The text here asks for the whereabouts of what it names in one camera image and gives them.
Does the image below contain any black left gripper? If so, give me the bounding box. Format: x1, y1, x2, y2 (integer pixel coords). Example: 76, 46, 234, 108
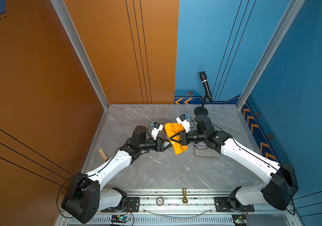
139, 137, 173, 153

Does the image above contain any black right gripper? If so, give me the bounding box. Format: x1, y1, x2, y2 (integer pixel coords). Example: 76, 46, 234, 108
170, 129, 207, 146

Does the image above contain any yellow microfibre cloth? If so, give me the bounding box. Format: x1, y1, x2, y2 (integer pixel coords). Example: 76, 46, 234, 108
164, 123, 188, 155

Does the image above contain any grey eyeglass case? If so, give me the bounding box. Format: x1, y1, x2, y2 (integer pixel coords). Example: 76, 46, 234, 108
195, 148, 220, 158

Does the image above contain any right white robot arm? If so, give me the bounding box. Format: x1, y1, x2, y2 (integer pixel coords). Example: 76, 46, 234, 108
164, 115, 299, 211

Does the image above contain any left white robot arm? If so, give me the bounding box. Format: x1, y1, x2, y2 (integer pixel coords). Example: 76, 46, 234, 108
60, 126, 172, 224

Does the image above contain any black microphone stand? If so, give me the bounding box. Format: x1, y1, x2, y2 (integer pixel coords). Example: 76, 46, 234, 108
194, 96, 208, 116

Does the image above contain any brass chess piece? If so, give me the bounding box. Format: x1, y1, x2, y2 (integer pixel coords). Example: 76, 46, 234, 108
182, 187, 188, 204

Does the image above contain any black microphone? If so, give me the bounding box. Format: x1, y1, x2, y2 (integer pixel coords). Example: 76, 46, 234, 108
199, 72, 213, 103

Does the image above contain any wooden folding fan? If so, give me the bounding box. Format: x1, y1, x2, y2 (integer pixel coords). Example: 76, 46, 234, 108
98, 149, 109, 162

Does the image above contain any left green circuit board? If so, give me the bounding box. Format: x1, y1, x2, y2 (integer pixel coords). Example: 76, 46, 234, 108
111, 215, 130, 225

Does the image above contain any green circuit board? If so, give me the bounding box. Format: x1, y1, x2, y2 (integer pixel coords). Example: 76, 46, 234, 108
232, 215, 247, 226
111, 215, 130, 225

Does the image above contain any right green circuit board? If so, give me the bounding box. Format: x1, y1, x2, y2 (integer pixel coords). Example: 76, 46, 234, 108
232, 215, 247, 226

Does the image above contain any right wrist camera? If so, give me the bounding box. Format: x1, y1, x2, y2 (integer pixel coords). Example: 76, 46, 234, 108
176, 114, 191, 133

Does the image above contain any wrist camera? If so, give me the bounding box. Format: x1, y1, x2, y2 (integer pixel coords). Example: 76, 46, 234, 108
150, 122, 164, 140
176, 114, 191, 133

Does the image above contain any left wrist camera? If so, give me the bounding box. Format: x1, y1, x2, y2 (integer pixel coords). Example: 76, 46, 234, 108
150, 122, 164, 140

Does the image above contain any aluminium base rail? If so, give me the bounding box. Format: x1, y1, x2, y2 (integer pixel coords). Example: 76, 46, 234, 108
54, 187, 303, 226

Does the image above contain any aluminium corner post right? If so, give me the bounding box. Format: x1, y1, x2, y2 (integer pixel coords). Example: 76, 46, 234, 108
236, 0, 305, 110

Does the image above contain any aluminium corner post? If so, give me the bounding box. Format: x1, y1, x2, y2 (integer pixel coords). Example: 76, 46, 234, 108
51, 0, 109, 110
236, 0, 305, 110

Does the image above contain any aluminium corner post left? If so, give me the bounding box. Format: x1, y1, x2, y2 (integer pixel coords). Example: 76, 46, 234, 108
51, 0, 109, 110

